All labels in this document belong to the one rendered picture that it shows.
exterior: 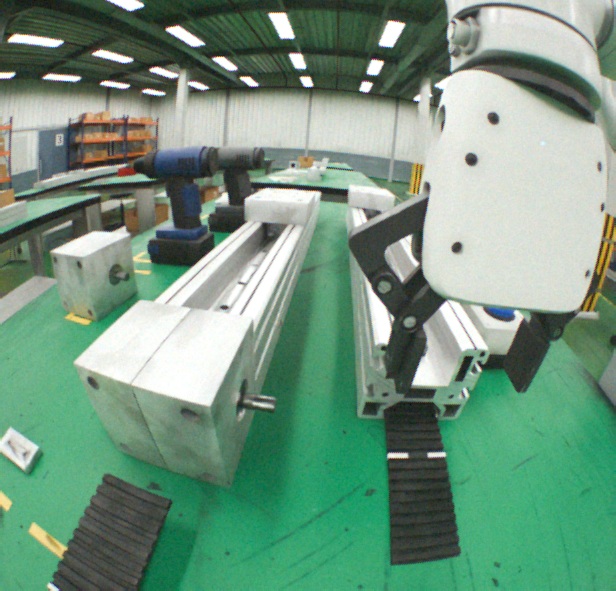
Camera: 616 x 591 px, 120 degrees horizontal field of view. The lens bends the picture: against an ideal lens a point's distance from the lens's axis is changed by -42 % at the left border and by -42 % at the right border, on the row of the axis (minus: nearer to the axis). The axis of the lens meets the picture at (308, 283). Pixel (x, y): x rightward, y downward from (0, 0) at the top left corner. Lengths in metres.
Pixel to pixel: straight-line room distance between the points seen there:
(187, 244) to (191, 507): 0.44
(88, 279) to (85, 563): 0.33
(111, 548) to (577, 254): 0.28
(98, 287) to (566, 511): 0.58
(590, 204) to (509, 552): 0.23
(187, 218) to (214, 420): 0.45
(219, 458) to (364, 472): 0.11
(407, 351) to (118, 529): 0.20
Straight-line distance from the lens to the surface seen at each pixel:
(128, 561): 0.19
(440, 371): 0.28
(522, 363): 0.21
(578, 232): 0.16
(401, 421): 0.28
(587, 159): 0.16
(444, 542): 0.24
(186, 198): 0.56
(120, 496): 0.21
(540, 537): 0.29
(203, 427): 0.17
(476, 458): 0.29
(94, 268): 0.43
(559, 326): 0.20
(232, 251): 0.39
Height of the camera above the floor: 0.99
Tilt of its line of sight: 24 degrees down
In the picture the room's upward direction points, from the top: 5 degrees clockwise
